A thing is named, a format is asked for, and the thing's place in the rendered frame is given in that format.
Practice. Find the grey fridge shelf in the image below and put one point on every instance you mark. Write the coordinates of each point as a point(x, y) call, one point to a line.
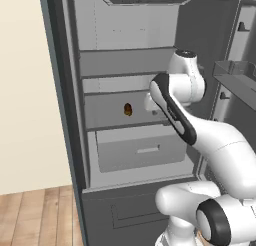
point(106, 111)
point(126, 61)

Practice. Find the grey fridge crisper drawer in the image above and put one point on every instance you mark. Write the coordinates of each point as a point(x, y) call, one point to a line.
point(140, 150)

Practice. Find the clear door shelf bin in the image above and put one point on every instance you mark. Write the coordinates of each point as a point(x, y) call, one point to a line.
point(238, 75)

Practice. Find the grey fridge door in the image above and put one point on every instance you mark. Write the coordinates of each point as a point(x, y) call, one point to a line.
point(240, 116)

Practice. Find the grey freezer drawer front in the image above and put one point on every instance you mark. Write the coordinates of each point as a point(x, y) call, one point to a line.
point(120, 210)

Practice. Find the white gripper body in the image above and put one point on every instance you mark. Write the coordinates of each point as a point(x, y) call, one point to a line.
point(150, 103)

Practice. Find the grey fridge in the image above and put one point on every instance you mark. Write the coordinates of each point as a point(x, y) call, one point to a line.
point(66, 90)

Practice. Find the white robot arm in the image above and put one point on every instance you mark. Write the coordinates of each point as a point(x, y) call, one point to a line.
point(226, 156)

